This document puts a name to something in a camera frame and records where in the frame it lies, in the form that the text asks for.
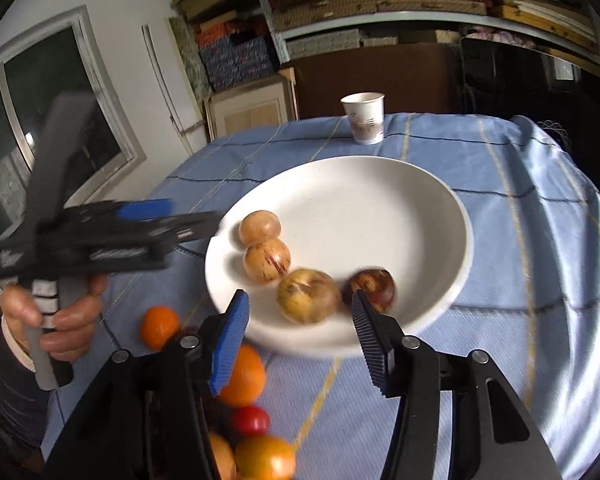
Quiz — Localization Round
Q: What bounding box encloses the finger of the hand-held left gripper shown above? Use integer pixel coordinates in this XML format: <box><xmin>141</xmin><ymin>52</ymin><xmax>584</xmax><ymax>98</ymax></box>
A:
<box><xmin>129</xmin><ymin>211</ymin><xmax>222</xmax><ymax>257</ymax></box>
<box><xmin>69</xmin><ymin>198</ymin><xmax>175</xmax><ymax>222</ymax></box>

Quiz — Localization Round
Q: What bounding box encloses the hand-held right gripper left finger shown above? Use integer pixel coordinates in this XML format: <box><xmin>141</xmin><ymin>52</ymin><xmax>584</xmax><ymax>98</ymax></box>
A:
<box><xmin>42</xmin><ymin>289</ymin><xmax>251</xmax><ymax>480</ymax></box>

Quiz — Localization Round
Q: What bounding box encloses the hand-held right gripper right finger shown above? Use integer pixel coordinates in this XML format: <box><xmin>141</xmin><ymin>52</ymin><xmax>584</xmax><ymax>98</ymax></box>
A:
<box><xmin>351</xmin><ymin>289</ymin><xmax>563</xmax><ymax>480</ymax></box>

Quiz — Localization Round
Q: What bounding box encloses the dark red passion fruit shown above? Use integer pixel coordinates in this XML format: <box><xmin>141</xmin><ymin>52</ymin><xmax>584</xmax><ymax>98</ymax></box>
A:
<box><xmin>342</xmin><ymin>268</ymin><xmax>397</xmax><ymax>313</ymax></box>

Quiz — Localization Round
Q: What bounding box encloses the small orange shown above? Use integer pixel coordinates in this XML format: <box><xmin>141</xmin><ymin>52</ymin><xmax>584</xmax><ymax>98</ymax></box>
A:
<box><xmin>140</xmin><ymin>306</ymin><xmax>181</xmax><ymax>352</ymax></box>

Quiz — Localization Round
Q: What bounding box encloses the pale yellow passion fruit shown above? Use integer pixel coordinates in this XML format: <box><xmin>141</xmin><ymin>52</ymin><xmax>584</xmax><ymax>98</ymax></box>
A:
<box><xmin>277</xmin><ymin>268</ymin><xmax>342</xmax><ymax>325</ymax></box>

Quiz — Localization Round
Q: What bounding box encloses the white plate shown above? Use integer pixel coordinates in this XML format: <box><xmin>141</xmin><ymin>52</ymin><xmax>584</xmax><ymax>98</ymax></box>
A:
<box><xmin>204</xmin><ymin>155</ymin><xmax>475</xmax><ymax>359</ymax></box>

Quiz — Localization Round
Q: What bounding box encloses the person's left forearm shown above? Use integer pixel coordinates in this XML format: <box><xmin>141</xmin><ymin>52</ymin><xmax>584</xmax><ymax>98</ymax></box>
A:
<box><xmin>0</xmin><ymin>305</ymin><xmax>53</xmax><ymax>461</ymax></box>

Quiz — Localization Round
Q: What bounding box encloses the person's left hand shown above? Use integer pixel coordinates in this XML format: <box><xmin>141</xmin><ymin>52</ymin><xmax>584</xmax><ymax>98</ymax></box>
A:
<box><xmin>0</xmin><ymin>276</ymin><xmax>109</xmax><ymax>364</ymax></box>

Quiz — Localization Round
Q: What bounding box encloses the large orange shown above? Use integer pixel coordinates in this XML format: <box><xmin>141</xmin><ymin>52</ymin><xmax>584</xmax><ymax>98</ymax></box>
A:
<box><xmin>217</xmin><ymin>343</ymin><xmax>267</xmax><ymax>408</ymax></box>

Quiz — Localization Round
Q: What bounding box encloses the pale pink passion fruit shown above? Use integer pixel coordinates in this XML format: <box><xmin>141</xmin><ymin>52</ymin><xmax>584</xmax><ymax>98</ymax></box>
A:
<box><xmin>238</xmin><ymin>210</ymin><xmax>282</xmax><ymax>247</ymax></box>
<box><xmin>243</xmin><ymin>239</ymin><xmax>292</xmax><ymax>283</ymax></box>

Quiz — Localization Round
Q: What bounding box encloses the small red tomato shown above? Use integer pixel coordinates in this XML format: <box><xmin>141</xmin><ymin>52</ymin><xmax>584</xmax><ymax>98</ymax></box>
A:
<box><xmin>231</xmin><ymin>406</ymin><xmax>272</xmax><ymax>437</ymax></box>

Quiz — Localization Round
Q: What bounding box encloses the white framed window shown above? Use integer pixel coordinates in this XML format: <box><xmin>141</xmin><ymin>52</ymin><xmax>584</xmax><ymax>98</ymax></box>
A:
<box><xmin>0</xmin><ymin>5</ymin><xmax>147</xmax><ymax>336</ymax></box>

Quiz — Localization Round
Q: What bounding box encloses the yellow tomato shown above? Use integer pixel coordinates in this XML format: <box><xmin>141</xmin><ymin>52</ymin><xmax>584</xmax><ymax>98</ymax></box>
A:
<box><xmin>235</xmin><ymin>435</ymin><xmax>297</xmax><ymax>480</ymax></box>

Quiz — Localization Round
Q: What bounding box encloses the light wooden cabinet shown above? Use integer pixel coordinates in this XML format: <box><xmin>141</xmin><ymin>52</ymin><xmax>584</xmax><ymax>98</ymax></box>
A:
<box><xmin>203</xmin><ymin>67</ymin><xmax>299</xmax><ymax>142</ymax></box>

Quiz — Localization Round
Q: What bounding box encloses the blue checked tablecloth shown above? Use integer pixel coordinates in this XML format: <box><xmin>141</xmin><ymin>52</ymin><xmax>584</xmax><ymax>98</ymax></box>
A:
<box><xmin>45</xmin><ymin>112</ymin><xmax>600</xmax><ymax>480</ymax></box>

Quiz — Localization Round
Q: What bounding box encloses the white paper cup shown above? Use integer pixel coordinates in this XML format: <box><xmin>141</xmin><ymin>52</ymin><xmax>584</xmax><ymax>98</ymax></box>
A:
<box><xmin>340</xmin><ymin>92</ymin><xmax>385</xmax><ymax>146</ymax></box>

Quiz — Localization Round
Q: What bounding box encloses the brown board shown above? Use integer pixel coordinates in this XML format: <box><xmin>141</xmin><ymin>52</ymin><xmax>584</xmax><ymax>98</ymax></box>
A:
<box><xmin>280</xmin><ymin>45</ymin><xmax>463</xmax><ymax>121</ymax></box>

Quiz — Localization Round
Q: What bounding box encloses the white metal shelf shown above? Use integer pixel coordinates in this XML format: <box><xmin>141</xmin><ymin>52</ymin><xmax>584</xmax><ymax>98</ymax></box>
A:
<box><xmin>242</xmin><ymin>0</ymin><xmax>600</xmax><ymax>66</ymax></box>

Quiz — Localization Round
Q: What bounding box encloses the white wall pipe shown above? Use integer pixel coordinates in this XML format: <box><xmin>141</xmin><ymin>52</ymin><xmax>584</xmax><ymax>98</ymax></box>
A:
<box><xmin>141</xmin><ymin>24</ymin><xmax>206</xmax><ymax>157</ymax></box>

